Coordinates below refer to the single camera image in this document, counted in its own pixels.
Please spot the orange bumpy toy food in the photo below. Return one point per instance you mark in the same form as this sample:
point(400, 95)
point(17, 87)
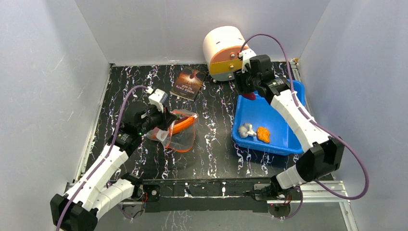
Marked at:
point(263, 134)

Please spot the clear zip bag orange zipper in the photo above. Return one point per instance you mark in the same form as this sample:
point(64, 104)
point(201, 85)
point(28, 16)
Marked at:
point(184, 141)

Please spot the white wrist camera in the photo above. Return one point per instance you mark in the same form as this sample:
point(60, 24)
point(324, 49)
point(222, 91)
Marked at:
point(245, 56)
point(157, 97)

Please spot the magenta purple toy vegetable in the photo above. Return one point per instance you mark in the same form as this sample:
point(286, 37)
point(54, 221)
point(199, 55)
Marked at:
point(250, 96)

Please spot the white toy garlic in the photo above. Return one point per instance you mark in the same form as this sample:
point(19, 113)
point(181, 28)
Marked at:
point(245, 130)

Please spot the orange toy squash slice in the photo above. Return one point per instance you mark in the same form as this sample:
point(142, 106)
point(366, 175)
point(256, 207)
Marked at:
point(182, 123)

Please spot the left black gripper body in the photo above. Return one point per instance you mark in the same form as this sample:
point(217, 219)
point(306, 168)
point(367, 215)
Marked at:
point(157, 119)

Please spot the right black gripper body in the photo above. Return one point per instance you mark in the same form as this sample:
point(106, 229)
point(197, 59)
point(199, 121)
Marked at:
point(241, 83)

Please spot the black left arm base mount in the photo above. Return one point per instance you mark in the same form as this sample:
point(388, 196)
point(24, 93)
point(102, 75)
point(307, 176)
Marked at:
point(142, 195)

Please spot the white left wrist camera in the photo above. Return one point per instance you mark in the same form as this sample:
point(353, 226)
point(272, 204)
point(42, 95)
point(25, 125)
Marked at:
point(157, 97)

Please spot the aluminium front rail frame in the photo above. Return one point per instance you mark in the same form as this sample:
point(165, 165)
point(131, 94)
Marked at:
point(228, 196)

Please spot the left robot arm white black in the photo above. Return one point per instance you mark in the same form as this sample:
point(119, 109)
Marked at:
point(81, 207)

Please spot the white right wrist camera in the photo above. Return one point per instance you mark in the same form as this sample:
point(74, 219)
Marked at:
point(245, 56)

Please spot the blue plastic bin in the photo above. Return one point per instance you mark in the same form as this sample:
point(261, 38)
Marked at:
point(260, 114)

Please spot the round white drawer cabinet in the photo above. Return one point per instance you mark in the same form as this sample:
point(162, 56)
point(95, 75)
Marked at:
point(221, 47)

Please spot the dark paperback book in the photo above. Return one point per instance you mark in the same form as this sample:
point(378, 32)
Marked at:
point(188, 84)

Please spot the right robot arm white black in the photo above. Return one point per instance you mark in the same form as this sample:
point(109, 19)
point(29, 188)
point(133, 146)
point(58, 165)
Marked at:
point(322, 152)

